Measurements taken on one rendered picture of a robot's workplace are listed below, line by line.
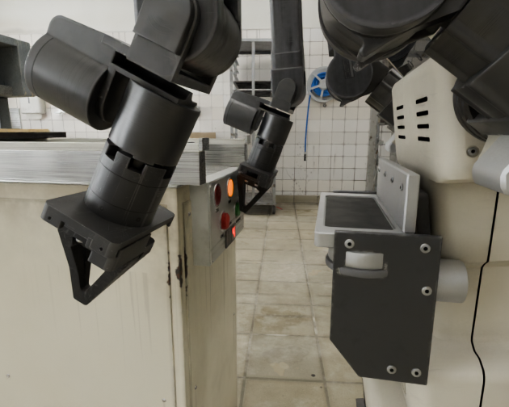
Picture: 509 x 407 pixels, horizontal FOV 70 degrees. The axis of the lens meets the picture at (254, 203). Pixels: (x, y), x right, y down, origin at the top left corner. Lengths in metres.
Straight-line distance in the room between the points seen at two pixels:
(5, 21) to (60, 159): 5.29
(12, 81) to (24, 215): 0.72
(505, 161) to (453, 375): 0.27
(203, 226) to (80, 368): 0.33
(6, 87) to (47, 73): 1.01
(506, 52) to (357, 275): 0.22
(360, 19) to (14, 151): 0.58
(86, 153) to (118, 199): 0.32
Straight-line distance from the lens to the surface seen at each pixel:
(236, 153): 0.81
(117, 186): 0.29
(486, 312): 0.50
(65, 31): 0.33
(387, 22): 0.23
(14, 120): 5.76
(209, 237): 0.59
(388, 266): 0.38
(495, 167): 0.28
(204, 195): 0.57
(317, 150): 4.63
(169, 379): 0.67
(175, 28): 0.25
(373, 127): 1.65
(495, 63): 0.26
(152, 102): 0.27
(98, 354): 0.71
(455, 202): 0.43
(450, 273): 0.41
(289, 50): 0.69
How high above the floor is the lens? 0.92
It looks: 11 degrees down
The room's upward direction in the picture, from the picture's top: straight up
